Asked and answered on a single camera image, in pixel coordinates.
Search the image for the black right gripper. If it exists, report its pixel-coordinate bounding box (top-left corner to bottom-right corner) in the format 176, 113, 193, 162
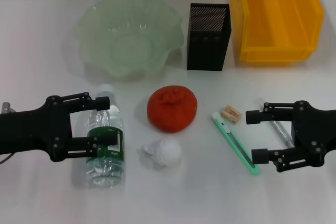
246, 100, 336, 174

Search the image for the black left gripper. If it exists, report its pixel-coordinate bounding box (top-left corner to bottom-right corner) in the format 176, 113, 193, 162
0, 92, 119, 163

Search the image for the green utility knife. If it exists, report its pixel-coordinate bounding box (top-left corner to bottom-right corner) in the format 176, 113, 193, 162
211, 112, 261, 176

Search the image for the clear water bottle green label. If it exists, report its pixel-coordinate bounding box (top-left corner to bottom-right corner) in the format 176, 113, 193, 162
85, 83, 127, 189

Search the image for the red-orange fruit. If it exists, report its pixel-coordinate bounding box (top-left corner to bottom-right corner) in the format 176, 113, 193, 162
146, 84, 198, 133

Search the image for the white paper ball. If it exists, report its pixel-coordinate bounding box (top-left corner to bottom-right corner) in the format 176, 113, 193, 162
136, 136, 183, 171

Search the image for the silver pen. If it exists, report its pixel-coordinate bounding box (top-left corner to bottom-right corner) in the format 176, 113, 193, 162
258, 98, 296, 147

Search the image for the beige eraser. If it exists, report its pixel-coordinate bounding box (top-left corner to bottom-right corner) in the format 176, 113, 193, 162
220, 105, 243, 124

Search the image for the green wavy glass fruit bowl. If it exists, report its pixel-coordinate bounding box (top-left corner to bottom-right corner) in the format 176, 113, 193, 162
75, 0, 184, 82

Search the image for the black mesh pen holder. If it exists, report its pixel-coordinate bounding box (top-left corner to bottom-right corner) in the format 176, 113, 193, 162
186, 3, 233, 71

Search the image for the yellow plastic bin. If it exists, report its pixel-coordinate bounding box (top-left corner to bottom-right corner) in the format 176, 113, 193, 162
230, 0, 326, 63

